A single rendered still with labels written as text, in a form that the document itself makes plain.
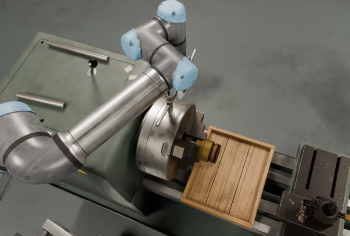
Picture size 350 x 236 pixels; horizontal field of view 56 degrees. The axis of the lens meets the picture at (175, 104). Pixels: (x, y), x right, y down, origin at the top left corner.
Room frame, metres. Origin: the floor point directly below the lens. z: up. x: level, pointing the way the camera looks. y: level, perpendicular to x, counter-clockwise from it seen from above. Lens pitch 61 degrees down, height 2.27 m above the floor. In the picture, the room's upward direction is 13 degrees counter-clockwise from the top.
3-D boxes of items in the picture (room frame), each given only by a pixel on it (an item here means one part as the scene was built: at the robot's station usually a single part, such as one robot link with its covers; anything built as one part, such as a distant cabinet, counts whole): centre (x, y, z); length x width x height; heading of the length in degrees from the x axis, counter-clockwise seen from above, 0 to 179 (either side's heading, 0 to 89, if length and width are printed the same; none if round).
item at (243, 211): (0.39, -0.16, 0.89); 0.36 x 0.30 x 0.04; 147
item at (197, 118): (0.55, -0.07, 1.09); 0.12 x 0.11 x 0.05; 147
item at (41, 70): (0.72, 0.39, 1.06); 0.59 x 0.48 x 0.39; 57
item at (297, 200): (0.15, -0.38, 1.00); 0.20 x 0.10 x 0.05; 57
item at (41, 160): (0.38, 0.16, 1.59); 0.49 x 0.11 x 0.12; 120
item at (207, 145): (0.44, -0.08, 1.08); 0.09 x 0.09 x 0.09; 57
